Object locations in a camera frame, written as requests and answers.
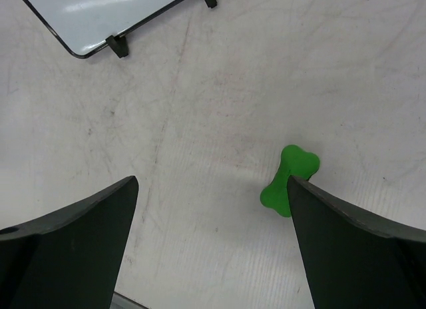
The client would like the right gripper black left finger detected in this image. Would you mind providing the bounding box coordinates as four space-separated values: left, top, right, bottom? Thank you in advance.
1 176 138 308

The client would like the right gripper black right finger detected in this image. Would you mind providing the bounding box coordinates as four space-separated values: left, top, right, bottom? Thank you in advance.
287 176 425 308

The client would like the green bone-shaped eraser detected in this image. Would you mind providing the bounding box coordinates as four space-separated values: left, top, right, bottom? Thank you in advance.
260 145 320 218

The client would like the black-framed whiteboard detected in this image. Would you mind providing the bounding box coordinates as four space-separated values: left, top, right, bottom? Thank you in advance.
22 0 183 59

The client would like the black wire whiteboard stand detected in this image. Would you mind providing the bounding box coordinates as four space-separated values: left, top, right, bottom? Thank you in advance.
106 0 218 59

